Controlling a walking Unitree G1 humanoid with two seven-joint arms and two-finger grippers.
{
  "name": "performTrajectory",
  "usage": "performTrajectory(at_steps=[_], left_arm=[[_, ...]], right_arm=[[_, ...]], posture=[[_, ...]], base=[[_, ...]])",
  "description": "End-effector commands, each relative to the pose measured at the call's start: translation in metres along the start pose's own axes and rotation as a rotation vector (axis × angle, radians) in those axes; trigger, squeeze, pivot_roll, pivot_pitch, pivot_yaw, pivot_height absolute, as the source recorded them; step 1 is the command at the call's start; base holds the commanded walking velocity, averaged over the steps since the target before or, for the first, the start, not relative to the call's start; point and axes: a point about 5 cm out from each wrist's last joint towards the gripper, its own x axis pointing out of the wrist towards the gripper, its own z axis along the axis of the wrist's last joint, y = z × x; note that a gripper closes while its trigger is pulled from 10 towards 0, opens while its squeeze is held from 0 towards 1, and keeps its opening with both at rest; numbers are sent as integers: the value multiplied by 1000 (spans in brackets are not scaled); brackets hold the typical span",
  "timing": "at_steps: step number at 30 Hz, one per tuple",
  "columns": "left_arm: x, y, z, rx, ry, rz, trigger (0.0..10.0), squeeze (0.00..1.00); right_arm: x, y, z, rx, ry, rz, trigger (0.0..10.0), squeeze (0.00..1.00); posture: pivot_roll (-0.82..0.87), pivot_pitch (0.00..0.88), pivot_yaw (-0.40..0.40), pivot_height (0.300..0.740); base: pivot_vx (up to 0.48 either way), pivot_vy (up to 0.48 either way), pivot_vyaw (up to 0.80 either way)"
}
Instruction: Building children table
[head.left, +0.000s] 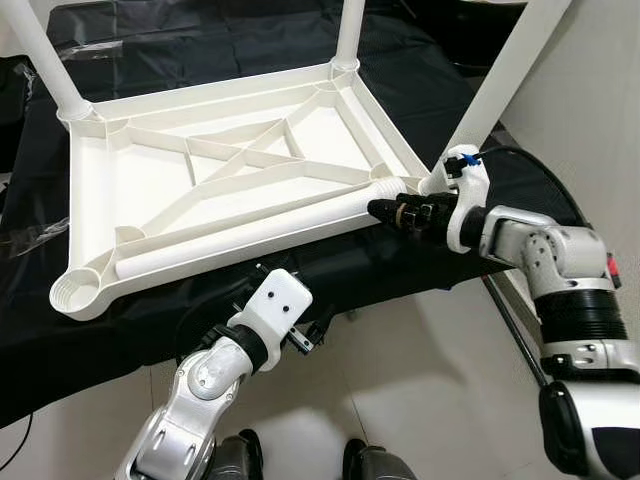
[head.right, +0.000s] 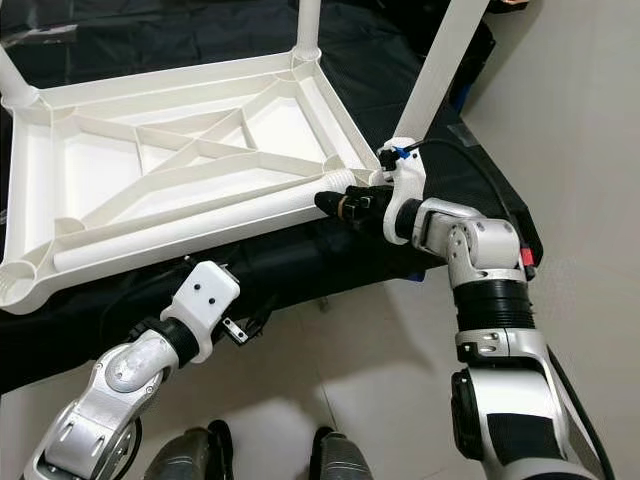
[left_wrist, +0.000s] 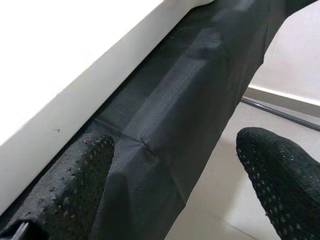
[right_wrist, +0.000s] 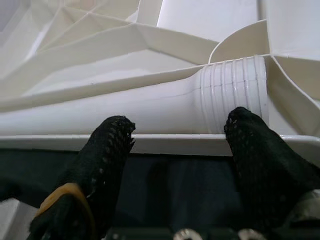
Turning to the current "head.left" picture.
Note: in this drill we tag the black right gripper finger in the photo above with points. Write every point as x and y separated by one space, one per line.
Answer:
395 213

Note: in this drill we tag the white plastic table top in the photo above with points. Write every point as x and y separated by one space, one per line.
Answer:
100 180

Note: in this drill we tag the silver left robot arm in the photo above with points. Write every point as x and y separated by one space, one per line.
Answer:
195 400

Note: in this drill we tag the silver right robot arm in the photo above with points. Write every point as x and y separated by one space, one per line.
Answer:
560 260

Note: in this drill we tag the tan rubber band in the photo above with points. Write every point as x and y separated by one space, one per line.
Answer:
405 213

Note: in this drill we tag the black tablecloth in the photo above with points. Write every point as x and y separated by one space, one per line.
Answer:
400 290

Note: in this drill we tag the long black floor pole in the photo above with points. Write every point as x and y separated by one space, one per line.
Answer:
515 330

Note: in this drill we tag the grey robot right leg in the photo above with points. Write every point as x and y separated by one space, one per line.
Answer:
382 465

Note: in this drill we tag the black wok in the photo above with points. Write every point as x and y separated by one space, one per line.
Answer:
460 30

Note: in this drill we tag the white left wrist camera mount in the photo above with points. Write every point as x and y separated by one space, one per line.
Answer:
275 305

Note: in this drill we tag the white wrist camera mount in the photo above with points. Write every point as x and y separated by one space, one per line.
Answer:
275 305
468 175

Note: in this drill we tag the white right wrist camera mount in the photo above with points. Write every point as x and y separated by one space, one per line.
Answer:
468 175

